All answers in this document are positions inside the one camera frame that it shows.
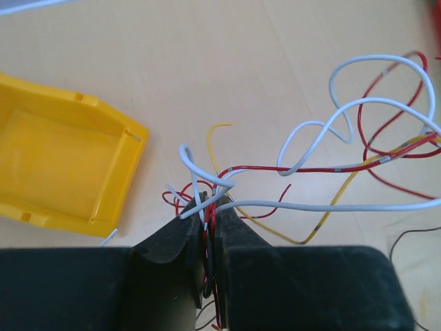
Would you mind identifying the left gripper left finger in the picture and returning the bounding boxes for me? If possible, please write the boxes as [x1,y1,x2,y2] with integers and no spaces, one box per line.
[0,191,207,331]

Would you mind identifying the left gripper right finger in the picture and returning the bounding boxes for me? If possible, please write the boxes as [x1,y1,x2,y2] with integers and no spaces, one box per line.
[213,197,415,330]

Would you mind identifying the brown wire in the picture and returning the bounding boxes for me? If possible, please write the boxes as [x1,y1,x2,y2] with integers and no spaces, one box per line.
[194,227,441,331]

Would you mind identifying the yellow wire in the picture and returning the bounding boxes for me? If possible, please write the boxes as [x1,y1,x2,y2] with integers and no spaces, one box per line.
[206,122,441,245]

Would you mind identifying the red wire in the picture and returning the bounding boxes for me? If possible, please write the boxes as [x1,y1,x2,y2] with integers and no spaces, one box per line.
[162,50,441,330]

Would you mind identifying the yellow plastic bin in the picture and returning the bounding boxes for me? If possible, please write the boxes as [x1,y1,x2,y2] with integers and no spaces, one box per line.
[1,74,149,237]

